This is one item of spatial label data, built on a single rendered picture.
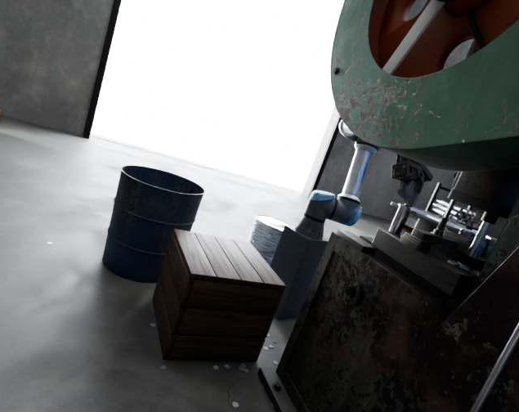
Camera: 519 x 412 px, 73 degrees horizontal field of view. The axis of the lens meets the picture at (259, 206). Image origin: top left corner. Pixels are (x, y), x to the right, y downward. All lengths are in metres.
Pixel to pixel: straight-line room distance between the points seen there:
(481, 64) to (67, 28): 4.93
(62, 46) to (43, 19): 0.32
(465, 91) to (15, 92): 5.08
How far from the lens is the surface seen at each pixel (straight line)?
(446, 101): 0.79
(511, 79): 0.74
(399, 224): 1.15
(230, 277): 1.27
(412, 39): 0.98
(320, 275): 1.27
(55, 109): 5.33
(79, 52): 5.28
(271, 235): 2.38
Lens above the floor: 0.87
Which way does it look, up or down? 12 degrees down
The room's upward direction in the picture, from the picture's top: 19 degrees clockwise
